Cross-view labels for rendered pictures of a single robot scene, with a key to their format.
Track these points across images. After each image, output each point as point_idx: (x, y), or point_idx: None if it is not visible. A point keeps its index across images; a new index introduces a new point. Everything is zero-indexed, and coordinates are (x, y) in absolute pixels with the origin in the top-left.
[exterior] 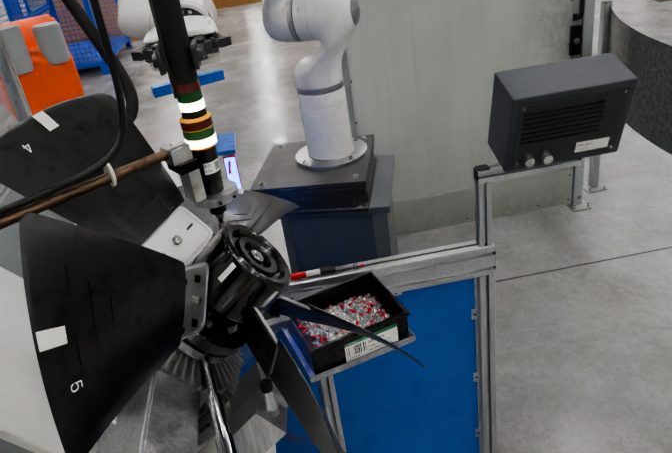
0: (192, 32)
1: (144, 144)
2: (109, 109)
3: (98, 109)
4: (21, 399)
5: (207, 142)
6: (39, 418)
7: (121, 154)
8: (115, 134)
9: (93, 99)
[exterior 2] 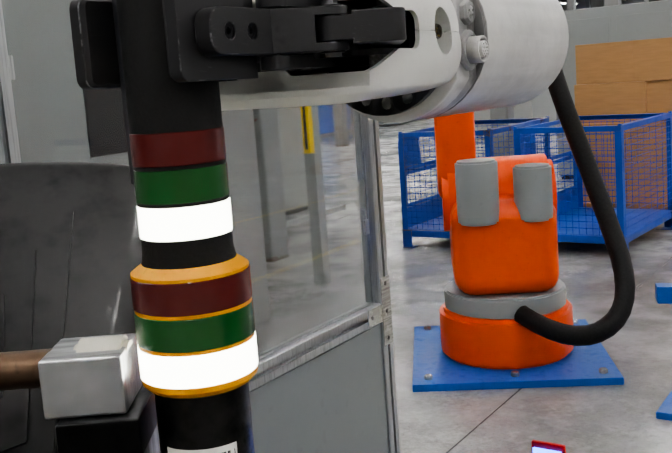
0: None
1: (120, 324)
2: (117, 208)
3: (89, 201)
4: None
5: (183, 371)
6: None
7: (31, 332)
8: (67, 273)
9: (102, 176)
